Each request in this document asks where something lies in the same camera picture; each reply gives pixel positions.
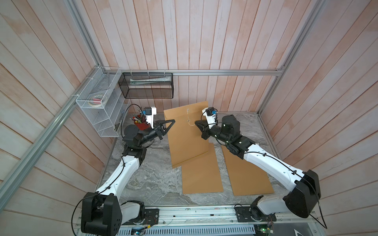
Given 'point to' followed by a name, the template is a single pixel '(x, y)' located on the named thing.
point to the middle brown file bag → (201, 174)
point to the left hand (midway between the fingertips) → (175, 123)
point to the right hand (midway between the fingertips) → (195, 122)
